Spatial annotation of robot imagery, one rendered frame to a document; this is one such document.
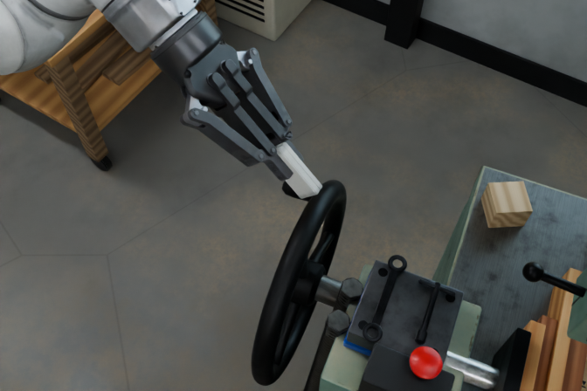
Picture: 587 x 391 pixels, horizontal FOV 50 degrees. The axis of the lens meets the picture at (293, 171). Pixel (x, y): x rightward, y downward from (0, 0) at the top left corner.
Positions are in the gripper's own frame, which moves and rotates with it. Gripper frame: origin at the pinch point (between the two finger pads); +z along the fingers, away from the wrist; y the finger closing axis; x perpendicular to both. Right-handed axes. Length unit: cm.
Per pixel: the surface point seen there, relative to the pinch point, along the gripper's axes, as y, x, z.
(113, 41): 73, 120, -27
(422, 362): -14.1, -14.2, 15.8
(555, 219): 17.1, -13.2, 27.8
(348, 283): -7.4, -4.1, 11.3
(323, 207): 1.4, 1.9, 6.8
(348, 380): -16.1, -5.4, 16.1
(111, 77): 60, 116, -19
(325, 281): -0.7, 9.2, 16.8
